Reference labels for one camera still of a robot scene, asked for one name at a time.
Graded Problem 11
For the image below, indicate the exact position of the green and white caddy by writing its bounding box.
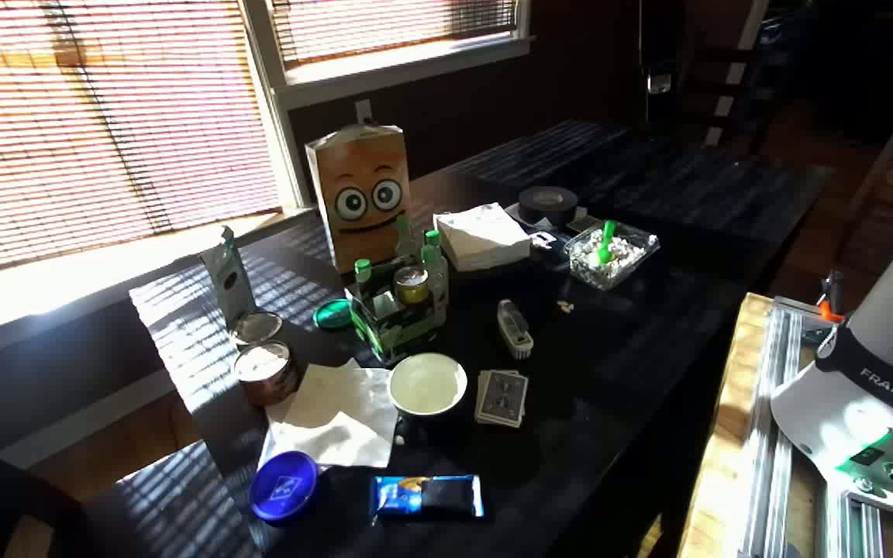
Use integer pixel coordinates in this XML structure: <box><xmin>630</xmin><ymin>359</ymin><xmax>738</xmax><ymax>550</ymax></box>
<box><xmin>345</xmin><ymin>253</ymin><xmax>453</xmax><ymax>370</ymax></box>

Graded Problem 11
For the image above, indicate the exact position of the clear bottle with green cap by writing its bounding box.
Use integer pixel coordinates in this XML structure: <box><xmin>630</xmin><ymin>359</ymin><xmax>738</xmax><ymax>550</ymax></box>
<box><xmin>418</xmin><ymin>226</ymin><xmax>453</xmax><ymax>317</ymax></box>

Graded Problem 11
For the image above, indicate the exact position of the small jar with metal lid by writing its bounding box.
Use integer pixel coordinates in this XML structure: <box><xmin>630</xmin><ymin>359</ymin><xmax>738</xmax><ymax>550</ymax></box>
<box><xmin>393</xmin><ymin>262</ymin><xmax>435</xmax><ymax>311</ymax></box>

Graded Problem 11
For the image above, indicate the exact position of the white napkin stack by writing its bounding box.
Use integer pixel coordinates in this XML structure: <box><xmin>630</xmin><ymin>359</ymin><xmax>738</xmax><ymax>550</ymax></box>
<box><xmin>430</xmin><ymin>197</ymin><xmax>538</xmax><ymax>277</ymax></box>

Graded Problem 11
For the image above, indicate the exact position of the small green-capped bottle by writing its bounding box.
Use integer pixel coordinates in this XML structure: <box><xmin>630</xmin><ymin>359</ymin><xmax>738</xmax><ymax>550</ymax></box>
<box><xmin>351</xmin><ymin>253</ymin><xmax>378</xmax><ymax>298</ymax></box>

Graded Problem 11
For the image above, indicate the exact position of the white bowl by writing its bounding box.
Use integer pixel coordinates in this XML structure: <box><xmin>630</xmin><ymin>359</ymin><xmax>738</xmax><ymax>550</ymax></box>
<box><xmin>384</xmin><ymin>349</ymin><xmax>471</xmax><ymax>421</ymax></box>

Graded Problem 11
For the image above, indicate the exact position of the paper bag with cartoon face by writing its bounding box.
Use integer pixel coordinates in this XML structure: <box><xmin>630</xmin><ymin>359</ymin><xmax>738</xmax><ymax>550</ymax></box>
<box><xmin>305</xmin><ymin>122</ymin><xmax>416</xmax><ymax>277</ymax></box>

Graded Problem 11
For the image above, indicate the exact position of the green round plastic object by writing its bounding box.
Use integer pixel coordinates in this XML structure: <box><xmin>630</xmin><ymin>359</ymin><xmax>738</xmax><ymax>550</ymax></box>
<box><xmin>311</xmin><ymin>294</ymin><xmax>354</xmax><ymax>334</ymax></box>

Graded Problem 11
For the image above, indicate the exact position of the playing card deck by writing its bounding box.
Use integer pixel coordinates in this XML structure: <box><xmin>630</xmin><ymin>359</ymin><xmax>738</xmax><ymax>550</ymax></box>
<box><xmin>471</xmin><ymin>365</ymin><xmax>535</xmax><ymax>432</ymax></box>

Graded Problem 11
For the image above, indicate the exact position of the green plastic clip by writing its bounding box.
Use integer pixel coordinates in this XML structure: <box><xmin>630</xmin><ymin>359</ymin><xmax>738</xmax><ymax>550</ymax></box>
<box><xmin>597</xmin><ymin>217</ymin><xmax>621</xmax><ymax>266</ymax></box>

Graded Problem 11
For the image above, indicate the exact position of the white paper napkin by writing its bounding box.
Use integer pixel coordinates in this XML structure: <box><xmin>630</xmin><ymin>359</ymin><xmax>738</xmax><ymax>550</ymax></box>
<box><xmin>258</xmin><ymin>357</ymin><xmax>400</xmax><ymax>470</ymax></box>

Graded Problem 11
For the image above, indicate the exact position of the clear plastic container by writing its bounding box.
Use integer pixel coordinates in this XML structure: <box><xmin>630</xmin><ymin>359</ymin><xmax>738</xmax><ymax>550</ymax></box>
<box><xmin>565</xmin><ymin>217</ymin><xmax>664</xmax><ymax>294</ymax></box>

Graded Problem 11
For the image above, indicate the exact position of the round metal can lid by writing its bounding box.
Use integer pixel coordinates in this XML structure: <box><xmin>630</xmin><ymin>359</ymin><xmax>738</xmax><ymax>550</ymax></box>
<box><xmin>231</xmin><ymin>306</ymin><xmax>290</xmax><ymax>349</ymax></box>

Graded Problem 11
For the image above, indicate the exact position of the open tin can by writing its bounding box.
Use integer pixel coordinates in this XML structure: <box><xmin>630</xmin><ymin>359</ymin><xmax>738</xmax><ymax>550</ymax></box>
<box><xmin>232</xmin><ymin>338</ymin><xmax>305</xmax><ymax>406</ymax></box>

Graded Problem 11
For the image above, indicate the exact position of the blue round lid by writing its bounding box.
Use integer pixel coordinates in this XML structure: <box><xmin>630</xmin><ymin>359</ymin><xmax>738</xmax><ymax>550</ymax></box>
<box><xmin>249</xmin><ymin>449</ymin><xmax>323</xmax><ymax>528</ymax></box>

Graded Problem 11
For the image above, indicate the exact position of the light wooden mounting board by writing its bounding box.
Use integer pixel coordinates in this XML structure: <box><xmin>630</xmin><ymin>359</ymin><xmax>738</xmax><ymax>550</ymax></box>
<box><xmin>677</xmin><ymin>288</ymin><xmax>893</xmax><ymax>558</ymax></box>

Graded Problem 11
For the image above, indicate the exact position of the dark background ladder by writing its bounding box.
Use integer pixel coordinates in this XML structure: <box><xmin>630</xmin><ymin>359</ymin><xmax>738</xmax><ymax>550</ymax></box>
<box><xmin>674</xmin><ymin>0</ymin><xmax>783</xmax><ymax>148</ymax></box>

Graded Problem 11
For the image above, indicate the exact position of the large window blind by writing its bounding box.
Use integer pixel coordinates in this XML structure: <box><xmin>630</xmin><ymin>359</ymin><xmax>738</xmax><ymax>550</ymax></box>
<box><xmin>0</xmin><ymin>0</ymin><xmax>286</xmax><ymax>279</ymax></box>

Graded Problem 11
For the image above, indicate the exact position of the dark wooden chair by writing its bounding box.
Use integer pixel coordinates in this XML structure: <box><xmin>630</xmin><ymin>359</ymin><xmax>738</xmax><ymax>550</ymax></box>
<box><xmin>0</xmin><ymin>441</ymin><xmax>91</xmax><ymax>558</ymax></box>

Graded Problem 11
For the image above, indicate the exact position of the white window frame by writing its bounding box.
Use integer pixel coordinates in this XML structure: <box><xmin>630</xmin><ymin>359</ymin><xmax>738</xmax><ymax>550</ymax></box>
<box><xmin>0</xmin><ymin>0</ymin><xmax>538</xmax><ymax>349</ymax></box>

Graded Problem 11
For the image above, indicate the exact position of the aluminium rail frame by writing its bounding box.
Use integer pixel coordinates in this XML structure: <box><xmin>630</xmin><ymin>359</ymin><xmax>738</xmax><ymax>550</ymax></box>
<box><xmin>736</xmin><ymin>294</ymin><xmax>891</xmax><ymax>558</ymax></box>

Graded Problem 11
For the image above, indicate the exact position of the orange clamp handle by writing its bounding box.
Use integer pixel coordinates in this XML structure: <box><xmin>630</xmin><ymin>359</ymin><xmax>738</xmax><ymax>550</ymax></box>
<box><xmin>815</xmin><ymin>270</ymin><xmax>847</xmax><ymax>329</ymax></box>

